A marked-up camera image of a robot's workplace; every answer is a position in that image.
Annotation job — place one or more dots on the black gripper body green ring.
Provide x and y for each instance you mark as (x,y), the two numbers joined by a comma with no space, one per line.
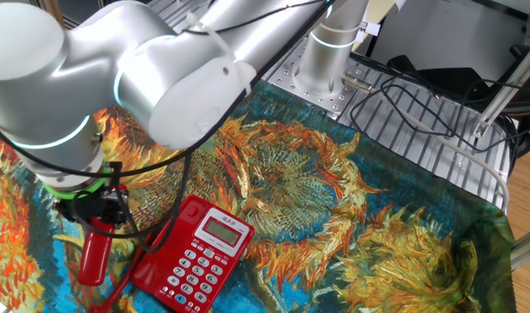
(91,202)

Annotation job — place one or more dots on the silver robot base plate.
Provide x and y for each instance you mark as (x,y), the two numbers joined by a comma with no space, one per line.
(334,97)

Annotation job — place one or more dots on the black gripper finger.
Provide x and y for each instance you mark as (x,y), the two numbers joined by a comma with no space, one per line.
(119,217)
(81,219)

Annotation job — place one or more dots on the red telephone handset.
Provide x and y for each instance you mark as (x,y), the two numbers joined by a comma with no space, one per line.
(95,256)

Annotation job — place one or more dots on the white paper tag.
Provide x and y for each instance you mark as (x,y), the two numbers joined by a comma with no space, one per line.
(369,28)

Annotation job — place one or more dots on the red telephone base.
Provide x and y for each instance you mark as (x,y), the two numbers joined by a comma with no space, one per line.
(195,269)

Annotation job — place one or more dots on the sunflower painting tablecloth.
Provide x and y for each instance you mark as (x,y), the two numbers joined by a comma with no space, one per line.
(334,195)

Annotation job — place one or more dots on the aluminium frame bar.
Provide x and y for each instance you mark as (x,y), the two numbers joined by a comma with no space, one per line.
(528,248)
(504,91)

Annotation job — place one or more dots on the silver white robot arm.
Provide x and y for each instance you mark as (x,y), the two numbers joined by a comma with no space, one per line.
(74,74)

